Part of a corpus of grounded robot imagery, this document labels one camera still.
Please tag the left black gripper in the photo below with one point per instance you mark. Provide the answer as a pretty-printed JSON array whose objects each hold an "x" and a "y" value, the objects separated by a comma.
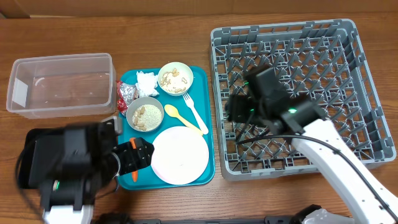
[{"x": 143, "y": 157}]

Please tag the yellow plastic spoon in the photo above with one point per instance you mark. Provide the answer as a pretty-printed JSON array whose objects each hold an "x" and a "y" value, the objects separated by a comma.
[{"x": 173, "y": 112}]

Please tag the orange carrot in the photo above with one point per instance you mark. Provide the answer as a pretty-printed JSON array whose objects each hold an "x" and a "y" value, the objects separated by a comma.
[{"x": 135, "y": 173}]

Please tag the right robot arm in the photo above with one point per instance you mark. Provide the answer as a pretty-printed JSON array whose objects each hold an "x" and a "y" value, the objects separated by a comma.
[{"x": 304, "y": 124}]

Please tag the grey bowl with rice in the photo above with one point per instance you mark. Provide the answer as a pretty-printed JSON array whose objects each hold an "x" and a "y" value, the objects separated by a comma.
[{"x": 145, "y": 114}]

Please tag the teal plastic tray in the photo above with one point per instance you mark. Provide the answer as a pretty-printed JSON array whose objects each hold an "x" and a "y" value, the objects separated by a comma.
[{"x": 199, "y": 92}]

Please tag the clear plastic bin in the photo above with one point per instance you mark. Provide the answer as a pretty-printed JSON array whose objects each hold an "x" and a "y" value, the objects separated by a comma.
[{"x": 62, "y": 86}]

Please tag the pink round plate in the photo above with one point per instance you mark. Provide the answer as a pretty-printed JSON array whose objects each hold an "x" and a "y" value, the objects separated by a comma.
[{"x": 180, "y": 155}]

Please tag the cream bowl with peanuts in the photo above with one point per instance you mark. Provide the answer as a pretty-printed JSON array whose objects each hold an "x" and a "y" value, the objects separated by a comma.
[{"x": 175, "y": 78}]

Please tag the grey dishwasher rack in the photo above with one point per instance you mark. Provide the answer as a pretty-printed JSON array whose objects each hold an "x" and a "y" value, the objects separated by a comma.
[{"x": 322, "y": 59}]

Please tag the black plastic tray bin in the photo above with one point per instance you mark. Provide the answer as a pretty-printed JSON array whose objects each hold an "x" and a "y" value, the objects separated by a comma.
[{"x": 63, "y": 154}]

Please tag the red silver foil wrapper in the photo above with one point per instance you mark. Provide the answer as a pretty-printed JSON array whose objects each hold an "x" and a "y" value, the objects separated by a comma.
[{"x": 127, "y": 94}]

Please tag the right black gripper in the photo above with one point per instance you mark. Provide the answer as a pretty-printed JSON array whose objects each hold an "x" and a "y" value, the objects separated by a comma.
[{"x": 232, "y": 109}]

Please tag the crumpled white napkin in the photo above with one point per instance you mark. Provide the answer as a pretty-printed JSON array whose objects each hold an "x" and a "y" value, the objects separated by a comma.
[{"x": 147, "y": 84}]

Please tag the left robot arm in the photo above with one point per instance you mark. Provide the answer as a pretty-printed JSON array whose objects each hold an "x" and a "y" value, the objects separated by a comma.
[{"x": 72, "y": 201}]

